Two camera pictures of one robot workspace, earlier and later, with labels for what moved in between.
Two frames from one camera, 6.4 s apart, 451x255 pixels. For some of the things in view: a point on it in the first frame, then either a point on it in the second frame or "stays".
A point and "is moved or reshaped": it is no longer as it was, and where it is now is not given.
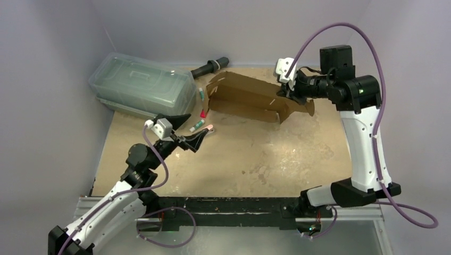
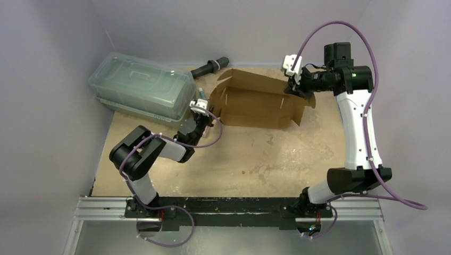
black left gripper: [192, 141] → [209, 120]
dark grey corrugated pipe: [210, 67] stays
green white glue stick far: [202, 94] stays
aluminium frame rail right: [367, 213] stays
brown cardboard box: [233, 93] is moved or reshaped
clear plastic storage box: [145, 87] stays
